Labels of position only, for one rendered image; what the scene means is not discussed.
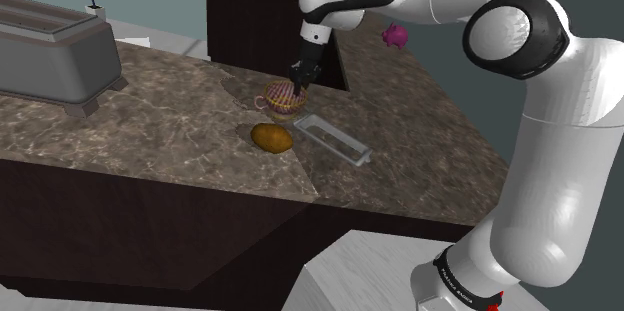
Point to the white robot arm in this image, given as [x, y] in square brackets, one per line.
[556, 164]

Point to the red striped cup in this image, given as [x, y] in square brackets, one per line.
[284, 100]

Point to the grey toaster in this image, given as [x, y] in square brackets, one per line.
[53, 64]

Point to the brown potato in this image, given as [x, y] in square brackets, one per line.
[271, 138]

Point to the pink piggy bank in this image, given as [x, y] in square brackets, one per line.
[395, 35]

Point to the grey robot stand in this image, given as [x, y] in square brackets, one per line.
[370, 276]

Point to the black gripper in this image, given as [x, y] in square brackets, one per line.
[310, 56]

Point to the dark wood counter cabinet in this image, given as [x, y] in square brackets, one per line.
[126, 232]

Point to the clear rectangular tray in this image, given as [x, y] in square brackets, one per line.
[333, 139]

